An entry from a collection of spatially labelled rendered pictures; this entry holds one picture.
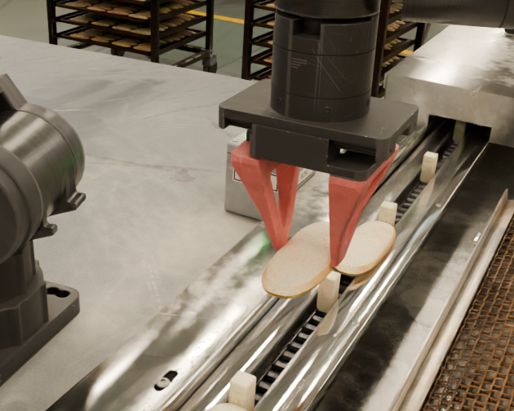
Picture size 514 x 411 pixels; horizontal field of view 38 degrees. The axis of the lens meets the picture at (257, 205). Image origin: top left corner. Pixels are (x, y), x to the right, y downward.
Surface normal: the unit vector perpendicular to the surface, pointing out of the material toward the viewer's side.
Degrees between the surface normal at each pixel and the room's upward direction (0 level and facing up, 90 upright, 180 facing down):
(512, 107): 90
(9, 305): 0
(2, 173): 40
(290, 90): 90
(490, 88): 0
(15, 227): 90
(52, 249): 0
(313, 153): 90
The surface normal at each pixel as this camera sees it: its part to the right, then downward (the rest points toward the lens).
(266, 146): -0.45, 0.39
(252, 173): -0.43, 0.69
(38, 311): 0.98, 0.14
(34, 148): 0.72, -0.55
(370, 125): 0.04, -0.89
